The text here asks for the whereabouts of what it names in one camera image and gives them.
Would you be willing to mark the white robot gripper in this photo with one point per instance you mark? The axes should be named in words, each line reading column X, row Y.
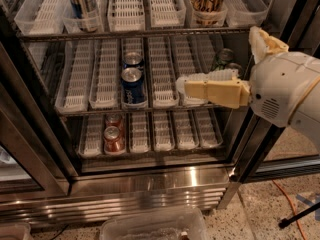
column 279, row 85

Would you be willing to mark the stainless steel fridge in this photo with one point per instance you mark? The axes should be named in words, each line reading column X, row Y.
column 44, row 180

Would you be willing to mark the rear red soda can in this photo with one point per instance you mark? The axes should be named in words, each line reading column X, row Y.
column 114, row 120

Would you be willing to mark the shelf clear tray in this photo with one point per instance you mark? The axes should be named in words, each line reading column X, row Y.
column 245, row 13
column 40, row 17
column 167, row 13
column 126, row 15

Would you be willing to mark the front blue soda can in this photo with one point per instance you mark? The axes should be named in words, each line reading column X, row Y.
column 132, row 80

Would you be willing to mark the rear blue soda can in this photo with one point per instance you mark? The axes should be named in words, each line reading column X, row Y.
column 133, row 60

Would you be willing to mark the top shelf rightmost clear tray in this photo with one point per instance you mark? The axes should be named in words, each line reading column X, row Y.
column 245, row 13

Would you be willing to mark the front red soda can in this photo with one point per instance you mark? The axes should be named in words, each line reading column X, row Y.
column 113, row 140

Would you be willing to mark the bottom shelf leftmost tray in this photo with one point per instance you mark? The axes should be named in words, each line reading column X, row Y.
column 90, row 144

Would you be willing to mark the top shelf tray under tall can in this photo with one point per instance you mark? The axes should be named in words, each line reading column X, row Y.
column 72, row 23

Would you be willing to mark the orange soda can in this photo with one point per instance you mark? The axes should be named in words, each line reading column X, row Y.
column 208, row 12

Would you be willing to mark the middle shelf green can tray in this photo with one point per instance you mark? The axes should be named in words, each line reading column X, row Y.
column 208, row 46

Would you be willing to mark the bottom shelf rightmost tray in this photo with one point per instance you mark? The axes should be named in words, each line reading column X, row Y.
column 208, row 132

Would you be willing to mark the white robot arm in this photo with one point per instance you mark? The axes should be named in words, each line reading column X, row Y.
column 283, row 88

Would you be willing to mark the tall silver blue can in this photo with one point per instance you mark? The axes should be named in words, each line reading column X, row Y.
column 86, row 11

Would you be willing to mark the middle shelf blue can tray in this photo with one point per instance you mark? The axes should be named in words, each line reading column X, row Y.
column 133, row 45

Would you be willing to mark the green soda can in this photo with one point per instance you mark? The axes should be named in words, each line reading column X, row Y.
column 237, row 67
column 222, row 58

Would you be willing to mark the blue soda can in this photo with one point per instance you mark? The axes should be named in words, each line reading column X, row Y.
column 133, row 60
column 132, row 80

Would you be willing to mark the red soda can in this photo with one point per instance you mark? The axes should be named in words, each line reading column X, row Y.
column 113, row 140
column 114, row 120

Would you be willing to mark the top shelf clear tray leftmost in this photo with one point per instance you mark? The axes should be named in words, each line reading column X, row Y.
column 40, row 17

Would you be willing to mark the bottom shelf red can tray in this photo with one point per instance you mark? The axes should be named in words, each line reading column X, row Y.
column 123, row 133

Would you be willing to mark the clear plastic floor bin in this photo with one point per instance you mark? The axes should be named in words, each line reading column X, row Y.
column 160, row 224

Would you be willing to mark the rear green soda can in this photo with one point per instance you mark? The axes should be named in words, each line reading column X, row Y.
column 222, row 58

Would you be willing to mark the middle shelf leftmost tray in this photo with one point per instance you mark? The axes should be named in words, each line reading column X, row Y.
column 74, row 86

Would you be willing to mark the small clear container corner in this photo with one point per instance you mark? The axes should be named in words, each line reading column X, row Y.
column 15, row 231

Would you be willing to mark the front green soda can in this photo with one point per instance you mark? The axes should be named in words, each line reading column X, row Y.
column 237, row 67

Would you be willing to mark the black stand leg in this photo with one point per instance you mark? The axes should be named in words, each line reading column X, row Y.
column 286, row 222

